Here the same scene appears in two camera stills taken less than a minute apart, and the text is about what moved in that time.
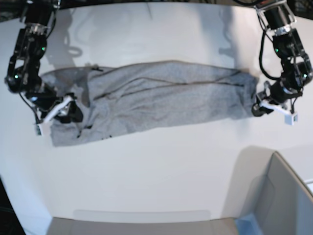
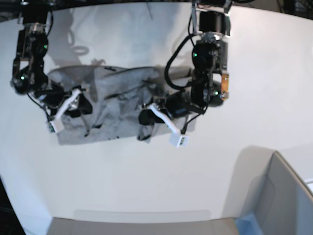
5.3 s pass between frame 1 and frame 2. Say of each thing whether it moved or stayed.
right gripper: moved
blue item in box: stayed
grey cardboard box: stayed
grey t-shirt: moved
